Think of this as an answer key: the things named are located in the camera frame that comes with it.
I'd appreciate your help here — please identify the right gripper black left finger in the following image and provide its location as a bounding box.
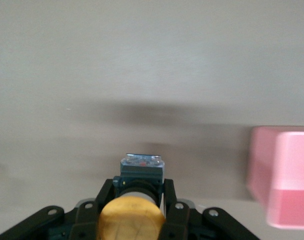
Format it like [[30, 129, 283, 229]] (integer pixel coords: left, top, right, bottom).
[[0, 178, 117, 240]]

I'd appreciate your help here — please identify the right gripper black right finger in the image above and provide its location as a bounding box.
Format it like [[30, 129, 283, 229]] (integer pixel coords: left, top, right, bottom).
[[159, 178, 261, 240]]

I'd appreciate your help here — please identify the yellow push button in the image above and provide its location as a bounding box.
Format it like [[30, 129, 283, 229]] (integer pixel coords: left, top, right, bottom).
[[96, 152, 167, 240]]

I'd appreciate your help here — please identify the pink plastic box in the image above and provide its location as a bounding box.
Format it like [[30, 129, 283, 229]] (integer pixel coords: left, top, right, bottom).
[[246, 125, 304, 231]]

